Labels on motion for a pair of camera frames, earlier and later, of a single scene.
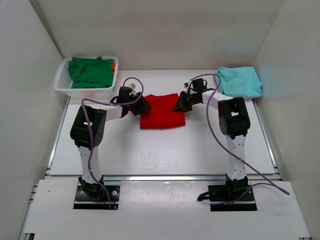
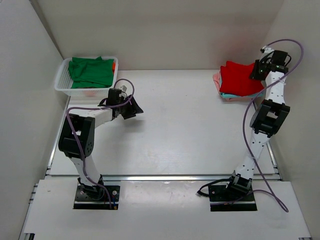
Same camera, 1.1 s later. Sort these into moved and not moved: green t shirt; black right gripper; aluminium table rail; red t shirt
Moved: black right gripper; red t shirt
Not moved: green t shirt; aluminium table rail
